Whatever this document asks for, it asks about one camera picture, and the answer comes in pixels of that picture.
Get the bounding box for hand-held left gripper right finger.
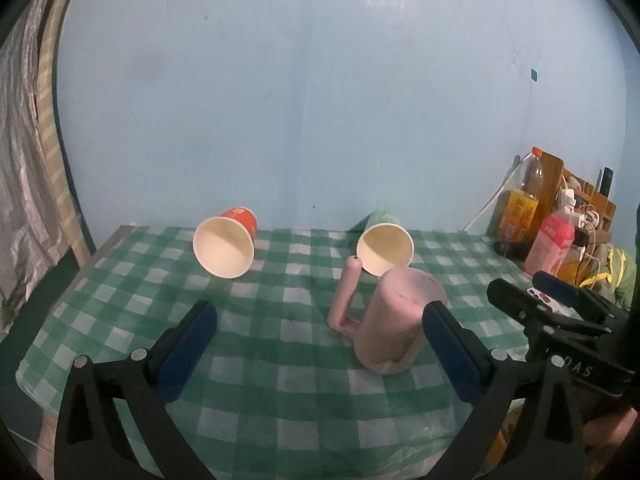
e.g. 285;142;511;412
422;300;587;480

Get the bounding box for pink plastic bottle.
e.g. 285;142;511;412
525;189;577;277

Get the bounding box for white charger with cables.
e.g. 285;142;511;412
559;186;603;261

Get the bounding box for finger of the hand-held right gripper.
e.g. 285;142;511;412
487;278;614;337
532;270;627;322

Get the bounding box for red paper cup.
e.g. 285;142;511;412
193;206;258;279

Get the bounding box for orange-capped drink bottle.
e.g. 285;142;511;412
495;147;546;247

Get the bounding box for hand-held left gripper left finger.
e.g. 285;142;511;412
55;300;219;480

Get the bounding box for pink mug with handle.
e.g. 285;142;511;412
327;256;449;376

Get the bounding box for cardboard box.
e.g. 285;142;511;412
485;400;526;466

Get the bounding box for green paper cup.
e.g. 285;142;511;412
356;208;415;277

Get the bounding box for person's right hand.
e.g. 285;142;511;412
582;400;640;463

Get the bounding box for wooden desk organizer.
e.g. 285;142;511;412
540;152;618;281

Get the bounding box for silver grey curtain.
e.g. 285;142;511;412
0;0;86;333

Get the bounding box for green checkered tablecloth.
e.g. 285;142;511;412
15;224;538;461

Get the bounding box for yellow-green cloth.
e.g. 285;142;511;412
580;245;638;311

